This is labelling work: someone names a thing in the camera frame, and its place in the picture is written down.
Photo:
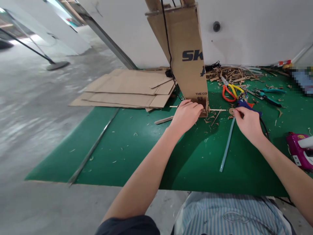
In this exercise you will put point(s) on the tall cardboard tower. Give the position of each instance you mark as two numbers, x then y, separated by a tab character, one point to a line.
187	49

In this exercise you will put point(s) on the pile of cardboard scraps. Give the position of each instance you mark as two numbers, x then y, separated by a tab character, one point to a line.
232	73

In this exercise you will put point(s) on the stack of flattened cardboard sheets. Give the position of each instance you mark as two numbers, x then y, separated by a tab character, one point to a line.
122	90

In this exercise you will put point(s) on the small round cardboard disc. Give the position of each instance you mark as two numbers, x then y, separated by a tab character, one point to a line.
230	111

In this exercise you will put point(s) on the thin wooden skewer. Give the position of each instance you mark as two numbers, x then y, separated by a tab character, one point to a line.
216	109

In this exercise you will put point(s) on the short pale wooden stick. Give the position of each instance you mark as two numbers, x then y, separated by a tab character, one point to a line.
163	120

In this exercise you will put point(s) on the green mat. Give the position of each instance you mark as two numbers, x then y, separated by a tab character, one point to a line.
146	147

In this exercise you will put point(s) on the long clear glue stick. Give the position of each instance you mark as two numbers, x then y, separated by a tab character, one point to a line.
227	144

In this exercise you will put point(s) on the person's left hand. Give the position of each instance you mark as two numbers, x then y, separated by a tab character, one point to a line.
185	115

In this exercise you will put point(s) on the grey metal beam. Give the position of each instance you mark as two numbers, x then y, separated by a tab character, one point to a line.
110	39

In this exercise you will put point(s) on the floor stand with round base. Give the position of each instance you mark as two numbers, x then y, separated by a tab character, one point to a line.
57	65

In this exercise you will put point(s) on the red capped bottle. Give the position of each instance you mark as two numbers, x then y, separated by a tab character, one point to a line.
280	64

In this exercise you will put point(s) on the black round wall fitting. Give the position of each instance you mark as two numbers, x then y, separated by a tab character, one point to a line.
216	26

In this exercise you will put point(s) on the person's left fingers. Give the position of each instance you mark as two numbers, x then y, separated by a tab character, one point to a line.
196	106

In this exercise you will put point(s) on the person's legs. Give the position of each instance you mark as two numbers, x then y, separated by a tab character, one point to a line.
220	215

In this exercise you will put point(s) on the person's right hand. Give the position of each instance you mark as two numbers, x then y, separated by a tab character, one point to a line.
251	124

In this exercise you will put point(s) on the long grey metal rod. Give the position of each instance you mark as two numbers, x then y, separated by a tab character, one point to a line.
93	149

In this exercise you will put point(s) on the orange and yellow scissors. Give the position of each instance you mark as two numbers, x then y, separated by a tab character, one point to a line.
226	94

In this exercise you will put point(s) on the magenta and white device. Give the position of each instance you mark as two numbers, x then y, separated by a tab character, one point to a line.
294	144

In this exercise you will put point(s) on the white board panel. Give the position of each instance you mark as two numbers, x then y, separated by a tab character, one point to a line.
56	27

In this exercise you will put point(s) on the blue hot glue gun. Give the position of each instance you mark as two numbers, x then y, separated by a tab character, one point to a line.
243	104

